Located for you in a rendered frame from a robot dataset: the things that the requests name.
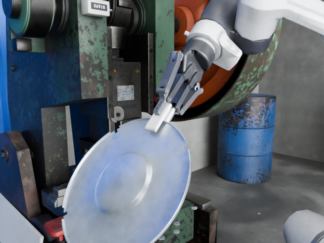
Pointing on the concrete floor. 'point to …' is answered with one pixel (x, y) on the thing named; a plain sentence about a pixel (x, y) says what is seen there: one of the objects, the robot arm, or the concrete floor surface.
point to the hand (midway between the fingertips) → (160, 118)
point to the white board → (16, 225)
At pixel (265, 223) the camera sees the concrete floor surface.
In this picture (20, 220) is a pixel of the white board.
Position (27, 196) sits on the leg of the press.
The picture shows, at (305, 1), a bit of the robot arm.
